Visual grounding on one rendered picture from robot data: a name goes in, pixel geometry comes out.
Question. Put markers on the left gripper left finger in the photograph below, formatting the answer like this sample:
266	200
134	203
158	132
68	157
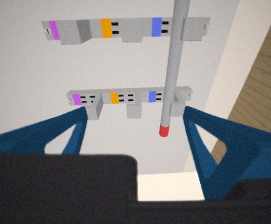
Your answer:
32	139

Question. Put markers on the grey metal bar with red end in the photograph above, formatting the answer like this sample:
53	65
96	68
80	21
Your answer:
181	8

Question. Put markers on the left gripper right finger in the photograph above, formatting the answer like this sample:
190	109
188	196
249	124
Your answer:
248	152

